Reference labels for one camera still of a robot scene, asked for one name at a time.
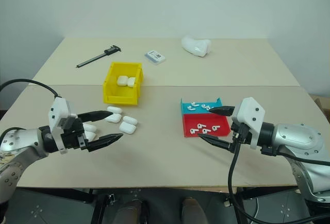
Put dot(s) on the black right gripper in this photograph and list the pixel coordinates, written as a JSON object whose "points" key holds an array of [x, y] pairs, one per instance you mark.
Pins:
{"points": [[238, 134]]}

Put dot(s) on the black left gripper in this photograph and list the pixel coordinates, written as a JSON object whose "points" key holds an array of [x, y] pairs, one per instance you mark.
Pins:
{"points": [[74, 137]]}

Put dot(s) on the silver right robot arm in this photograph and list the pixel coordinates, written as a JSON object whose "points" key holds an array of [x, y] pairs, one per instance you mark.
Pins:
{"points": [[296, 139]]}

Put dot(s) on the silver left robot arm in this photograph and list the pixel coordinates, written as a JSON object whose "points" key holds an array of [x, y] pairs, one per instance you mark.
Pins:
{"points": [[23, 141]]}

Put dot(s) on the yellow plastic bin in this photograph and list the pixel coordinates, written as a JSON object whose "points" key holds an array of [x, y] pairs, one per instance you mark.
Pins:
{"points": [[121, 96]]}

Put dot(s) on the small white printed box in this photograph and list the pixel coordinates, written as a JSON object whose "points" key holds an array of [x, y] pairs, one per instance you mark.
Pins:
{"points": [[155, 56]]}

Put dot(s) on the red plastic tray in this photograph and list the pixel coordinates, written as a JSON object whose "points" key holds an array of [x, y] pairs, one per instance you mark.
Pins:
{"points": [[221, 126]]}

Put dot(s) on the blue plastic tray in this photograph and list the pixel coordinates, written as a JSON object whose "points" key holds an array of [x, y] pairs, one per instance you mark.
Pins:
{"points": [[184, 106]]}

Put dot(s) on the black digital caliper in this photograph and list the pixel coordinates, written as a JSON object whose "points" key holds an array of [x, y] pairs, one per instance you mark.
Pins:
{"points": [[111, 50]]}

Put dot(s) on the white plastic bag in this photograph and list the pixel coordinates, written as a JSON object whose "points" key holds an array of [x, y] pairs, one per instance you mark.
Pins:
{"points": [[196, 45]]}

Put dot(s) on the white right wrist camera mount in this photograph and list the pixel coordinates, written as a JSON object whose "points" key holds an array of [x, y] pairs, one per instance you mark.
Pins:
{"points": [[248, 113]]}

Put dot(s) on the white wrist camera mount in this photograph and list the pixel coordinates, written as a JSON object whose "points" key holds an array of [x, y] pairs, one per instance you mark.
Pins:
{"points": [[58, 108], [248, 113]]}

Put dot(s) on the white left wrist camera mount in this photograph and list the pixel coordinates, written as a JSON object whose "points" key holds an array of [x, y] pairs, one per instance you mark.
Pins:
{"points": [[58, 108]]}

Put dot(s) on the black table frame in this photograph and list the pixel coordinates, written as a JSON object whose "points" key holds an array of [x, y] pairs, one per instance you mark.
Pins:
{"points": [[77, 195]]}

